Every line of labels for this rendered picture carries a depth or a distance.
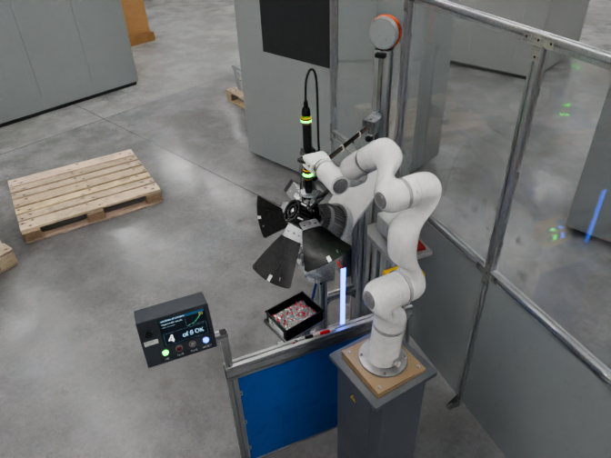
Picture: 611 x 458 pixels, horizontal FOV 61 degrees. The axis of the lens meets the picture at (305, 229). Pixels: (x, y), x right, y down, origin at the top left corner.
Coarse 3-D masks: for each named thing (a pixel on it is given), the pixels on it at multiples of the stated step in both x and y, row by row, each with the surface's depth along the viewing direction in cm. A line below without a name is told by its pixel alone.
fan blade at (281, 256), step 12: (276, 240) 246; (288, 240) 245; (264, 252) 248; (276, 252) 246; (288, 252) 245; (264, 264) 248; (276, 264) 245; (288, 264) 244; (264, 276) 247; (276, 276) 245; (288, 276) 244
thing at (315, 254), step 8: (304, 232) 234; (312, 232) 234; (320, 232) 234; (328, 232) 234; (304, 240) 231; (312, 240) 230; (320, 240) 229; (328, 240) 229; (336, 240) 228; (304, 248) 228; (312, 248) 227; (320, 248) 226; (328, 248) 225; (336, 248) 224; (344, 248) 223; (304, 256) 226; (312, 256) 224; (320, 256) 223; (336, 256) 221; (312, 264) 222; (320, 264) 221
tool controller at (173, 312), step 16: (160, 304) 191; (176, 304) 190; (192, 304) 188; (144, 320) 182; (160, 320) 183; (176, 320) 185; (192, 320) 187; (208, 320) 190; (144, 336) 183; (160, 336) 185; (192, 336) 189; (208, 336) 192; (144, 352) 185; (160, 352) 187; (176, 352) 189; (192, 352) 191
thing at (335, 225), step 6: (324, 204) 251; (330, 204) 253; (324, 210) 250; (330, 210) 248; (336, 210) 249; (342, 210) 256; (324, 216) 248; (330, 216) 245; (336, 216) 247; (342, 216) 250; (324, 222) 246; (330, 222) 245; (336, 222) 246; (342, 222) 249; (330, 228) 245; (336, 228) 245; (342, 228) 249; (336, 234) 248
